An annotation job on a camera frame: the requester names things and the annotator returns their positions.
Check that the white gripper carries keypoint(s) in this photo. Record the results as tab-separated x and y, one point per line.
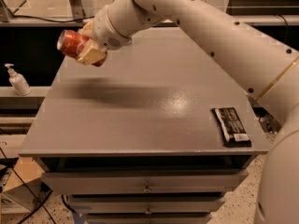
104	30

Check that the red coke can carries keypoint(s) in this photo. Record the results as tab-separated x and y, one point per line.
71	43

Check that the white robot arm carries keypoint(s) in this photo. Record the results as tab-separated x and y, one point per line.
265	68

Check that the white pump dispenser bottle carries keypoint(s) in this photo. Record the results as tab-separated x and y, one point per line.
17	81

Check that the grey drawer cabinet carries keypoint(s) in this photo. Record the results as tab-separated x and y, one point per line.
147	108

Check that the cardboard box on floor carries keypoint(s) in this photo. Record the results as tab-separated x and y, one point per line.
21	188

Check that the top grey drawer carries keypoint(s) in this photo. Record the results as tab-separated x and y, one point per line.
144	182

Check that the grey drawer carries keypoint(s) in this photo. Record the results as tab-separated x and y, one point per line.
149	219
146	204
144	182

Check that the black snack bar wrapper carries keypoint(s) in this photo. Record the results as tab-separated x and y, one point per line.
232	129

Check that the middle grey drawer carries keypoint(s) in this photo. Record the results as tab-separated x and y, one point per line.
146	204

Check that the bottom grey drawer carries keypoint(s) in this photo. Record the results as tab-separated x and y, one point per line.
149	219

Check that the left metal frame post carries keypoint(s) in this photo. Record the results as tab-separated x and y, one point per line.
81	9

